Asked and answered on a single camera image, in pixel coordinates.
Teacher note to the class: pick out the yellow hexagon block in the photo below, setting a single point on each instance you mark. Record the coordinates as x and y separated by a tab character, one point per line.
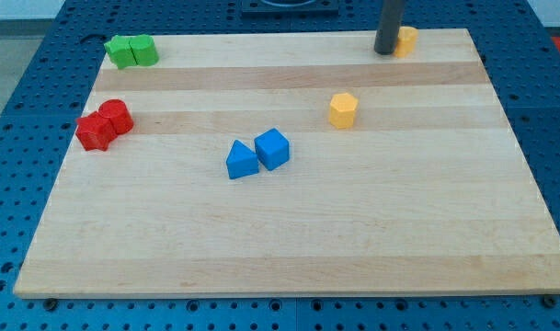
343	110

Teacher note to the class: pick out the yellow heart block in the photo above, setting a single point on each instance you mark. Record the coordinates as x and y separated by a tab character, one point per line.
406	41

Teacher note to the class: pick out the wooden board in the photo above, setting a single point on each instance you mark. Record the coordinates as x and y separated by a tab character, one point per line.
427	194

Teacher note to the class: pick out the blue cube block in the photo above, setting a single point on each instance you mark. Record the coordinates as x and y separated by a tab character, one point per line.
272	149

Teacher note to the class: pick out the blue triangle block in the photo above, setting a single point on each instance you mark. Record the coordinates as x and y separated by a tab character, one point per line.
241	161

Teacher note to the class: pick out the red cylinder block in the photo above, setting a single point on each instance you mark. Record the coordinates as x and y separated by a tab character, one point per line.
116	111

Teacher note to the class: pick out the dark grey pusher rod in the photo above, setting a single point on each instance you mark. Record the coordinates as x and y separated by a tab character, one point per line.
388	26

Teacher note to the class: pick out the green cylinder block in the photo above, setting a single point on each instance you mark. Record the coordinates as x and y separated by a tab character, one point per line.
144	50

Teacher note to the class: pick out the red star block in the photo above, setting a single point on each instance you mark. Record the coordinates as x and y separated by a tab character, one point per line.
95	132

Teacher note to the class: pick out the green star block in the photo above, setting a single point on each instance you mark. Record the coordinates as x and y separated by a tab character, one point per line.
119	52

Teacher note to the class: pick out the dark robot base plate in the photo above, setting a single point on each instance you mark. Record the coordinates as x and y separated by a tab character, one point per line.
280	7

